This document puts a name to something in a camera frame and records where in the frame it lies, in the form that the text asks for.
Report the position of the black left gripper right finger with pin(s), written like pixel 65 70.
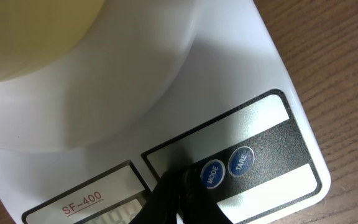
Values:
pixel 197 204

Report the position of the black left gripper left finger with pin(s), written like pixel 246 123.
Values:
pixel 162 206

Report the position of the white digital kitchen scale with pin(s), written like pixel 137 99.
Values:
pixel 232 113

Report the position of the pale yellow bowl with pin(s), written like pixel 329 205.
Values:
pixel 33 33

